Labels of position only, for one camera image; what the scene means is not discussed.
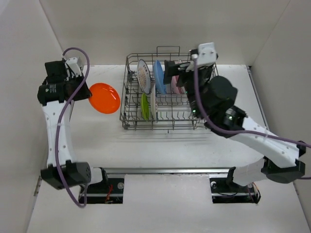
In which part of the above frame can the white plate teal rim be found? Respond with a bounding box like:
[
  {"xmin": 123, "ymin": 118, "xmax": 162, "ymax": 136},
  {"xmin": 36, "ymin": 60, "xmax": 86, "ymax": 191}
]
[{"xmin": 151, "ymin": 85, "xmax": 158, "ymax": 122}]

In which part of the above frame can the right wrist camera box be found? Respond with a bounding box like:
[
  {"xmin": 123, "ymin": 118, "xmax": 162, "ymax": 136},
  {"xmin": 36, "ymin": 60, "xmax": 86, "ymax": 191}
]
[{"xmin": 190, "ymin": 42, "xmax": 218, "ymax": 67}]

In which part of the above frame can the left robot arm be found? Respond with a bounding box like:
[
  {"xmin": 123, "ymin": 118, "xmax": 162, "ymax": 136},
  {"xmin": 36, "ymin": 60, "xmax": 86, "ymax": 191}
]
[{"xmin": 37, "ymin": 57, "xmax": 109, "ymax": 193}]

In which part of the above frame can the lime green plate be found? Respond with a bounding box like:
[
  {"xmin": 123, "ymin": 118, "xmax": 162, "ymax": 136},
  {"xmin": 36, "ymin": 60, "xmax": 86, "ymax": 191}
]
[{"xmin": 140, "ymin": 93, "xmax": 149, "ymax": 120}]

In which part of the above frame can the front aluminium rail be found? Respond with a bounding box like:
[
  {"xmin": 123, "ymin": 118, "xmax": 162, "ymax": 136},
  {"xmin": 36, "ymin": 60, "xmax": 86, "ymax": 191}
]
[{"xmin": 105, "ymin": 167, "xmax": 229, "ymax": 174}]

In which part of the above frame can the grey wire dish rack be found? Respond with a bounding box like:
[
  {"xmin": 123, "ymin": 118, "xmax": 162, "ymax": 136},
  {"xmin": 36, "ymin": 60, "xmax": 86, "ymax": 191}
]
[{"xmin": 120, "ymin": 46, "xmax": 205, "ymax": 131}]

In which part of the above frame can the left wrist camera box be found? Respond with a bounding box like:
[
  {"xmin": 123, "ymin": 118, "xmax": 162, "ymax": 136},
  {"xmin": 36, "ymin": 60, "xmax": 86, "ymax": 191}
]
[{"xmin": 65, "ymin": 57, "xmax": 84, "ymax": 77}]

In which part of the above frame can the blue plate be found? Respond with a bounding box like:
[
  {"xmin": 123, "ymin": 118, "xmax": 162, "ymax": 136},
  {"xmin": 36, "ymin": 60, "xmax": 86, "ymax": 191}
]
[{"xmin": 153, "ymin": 60, "xmax": 167, "ymax": 94}]

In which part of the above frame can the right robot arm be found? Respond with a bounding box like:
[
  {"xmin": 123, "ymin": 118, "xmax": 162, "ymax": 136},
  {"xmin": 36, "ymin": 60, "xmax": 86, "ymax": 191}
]
[{"xmin": 163, "ymin": 61, "xmax": 308, "ymax": 191}]

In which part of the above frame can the pink plate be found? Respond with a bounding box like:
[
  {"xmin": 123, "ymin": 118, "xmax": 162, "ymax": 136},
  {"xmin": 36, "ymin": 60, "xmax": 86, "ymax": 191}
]
[{"xmin": 171, "ymin": 75, "xmax": 181, "ymax": 94}]

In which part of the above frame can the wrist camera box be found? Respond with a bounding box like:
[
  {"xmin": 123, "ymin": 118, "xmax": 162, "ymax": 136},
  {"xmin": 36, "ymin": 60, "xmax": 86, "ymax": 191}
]
[
  {"xmin": 65, "ymin": 57, "xmax": 84, "ymax": 77},
  {"xmin": 190, "ymin": 42, "xmax": 218, "ymax": 67}
]

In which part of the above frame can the white plate orange sunburst pattern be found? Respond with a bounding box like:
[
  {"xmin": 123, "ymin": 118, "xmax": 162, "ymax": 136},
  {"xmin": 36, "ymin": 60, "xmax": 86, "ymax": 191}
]
[{"xmin": 137, "ymin": 59, "xmax": 151, "ymax": 94}]

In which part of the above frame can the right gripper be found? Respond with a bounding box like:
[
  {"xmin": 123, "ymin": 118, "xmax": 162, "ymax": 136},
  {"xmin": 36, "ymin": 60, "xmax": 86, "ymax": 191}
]
[{"xmin": 161, "ymin": 60, "xmax": 209, "ymax": 118}]

